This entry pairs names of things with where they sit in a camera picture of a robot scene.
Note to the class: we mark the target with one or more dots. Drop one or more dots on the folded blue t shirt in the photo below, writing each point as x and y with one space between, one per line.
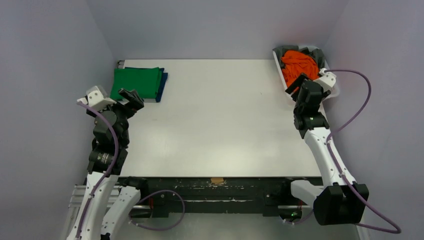
162 84

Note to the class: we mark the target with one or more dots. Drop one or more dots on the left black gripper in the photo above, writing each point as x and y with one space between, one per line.
131 106

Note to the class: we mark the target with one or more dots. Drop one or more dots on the white plastic basket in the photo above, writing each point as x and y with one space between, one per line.
288 80

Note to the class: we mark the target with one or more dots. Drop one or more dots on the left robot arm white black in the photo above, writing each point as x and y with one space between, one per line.
95 219

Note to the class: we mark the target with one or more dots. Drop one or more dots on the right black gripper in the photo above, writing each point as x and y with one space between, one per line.
305 87

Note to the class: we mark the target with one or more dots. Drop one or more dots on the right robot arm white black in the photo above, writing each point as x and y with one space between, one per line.
339 200

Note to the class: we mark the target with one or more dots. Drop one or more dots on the orange t shirt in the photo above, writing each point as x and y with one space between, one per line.
297 63

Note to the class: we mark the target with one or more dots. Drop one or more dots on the brown tape piece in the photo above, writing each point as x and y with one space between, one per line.
217 180

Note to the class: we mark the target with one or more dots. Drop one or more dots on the folded green t shirt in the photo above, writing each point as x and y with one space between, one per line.
124 78

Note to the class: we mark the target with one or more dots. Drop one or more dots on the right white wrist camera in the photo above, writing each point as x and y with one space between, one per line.
327 80

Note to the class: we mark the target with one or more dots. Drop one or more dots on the dark grey t shirt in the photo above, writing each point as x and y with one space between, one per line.
316 53

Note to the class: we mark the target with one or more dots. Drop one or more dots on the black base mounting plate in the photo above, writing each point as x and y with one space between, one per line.
267 196

